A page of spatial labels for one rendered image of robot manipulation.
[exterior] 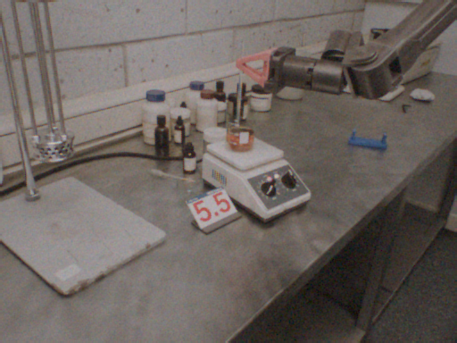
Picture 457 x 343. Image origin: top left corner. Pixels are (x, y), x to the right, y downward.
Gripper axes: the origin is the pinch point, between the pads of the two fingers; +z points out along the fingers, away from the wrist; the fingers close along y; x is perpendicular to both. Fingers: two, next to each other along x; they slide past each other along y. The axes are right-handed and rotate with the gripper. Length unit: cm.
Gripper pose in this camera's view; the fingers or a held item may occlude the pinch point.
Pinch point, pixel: (240, 62)
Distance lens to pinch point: 84.4
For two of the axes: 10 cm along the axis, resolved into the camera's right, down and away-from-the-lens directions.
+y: -4.1, 4.1, -8.2
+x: -0.5, 8.8, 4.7
